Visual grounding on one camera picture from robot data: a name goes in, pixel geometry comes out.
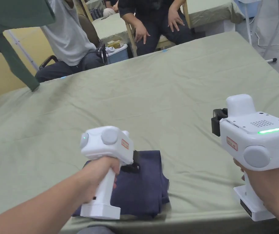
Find white cable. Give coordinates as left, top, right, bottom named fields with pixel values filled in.
left=250, top=18, right=279, bottom=78

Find dark green garment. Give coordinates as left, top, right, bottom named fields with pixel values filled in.
left=0, top=0, right=56, bottom=92

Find person's left hand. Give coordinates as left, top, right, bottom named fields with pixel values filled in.
left=80, top=156, right=120, bottom=205

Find bed with pale green sheet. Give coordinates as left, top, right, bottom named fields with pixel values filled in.
left=188, top=0, right=245, bottom=30
left=90, top=13, right=130, bottom=43
left=0, top=31, right=279, bottom=234

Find pale blue box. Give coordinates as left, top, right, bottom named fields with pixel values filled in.
left=102, top=40, right=130, bottom=65

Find wooden chair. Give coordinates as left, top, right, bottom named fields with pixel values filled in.
left=124, top=0, right=191, bottom=59

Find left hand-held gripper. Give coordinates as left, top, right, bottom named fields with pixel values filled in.
left=80, top=125, right=141, bottom=220

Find black office chair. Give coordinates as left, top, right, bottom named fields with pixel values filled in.
left=39, top=14, right=101, bottom=72

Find dark blue shirt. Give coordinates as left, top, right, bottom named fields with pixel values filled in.
left=71, top=150, right=171, bottom=219

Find person's right hand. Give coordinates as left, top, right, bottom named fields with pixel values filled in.
left=233, top=158, right=279, bottom=213

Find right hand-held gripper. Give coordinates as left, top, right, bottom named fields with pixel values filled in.
left=211, top=94, right=279, bottom=221

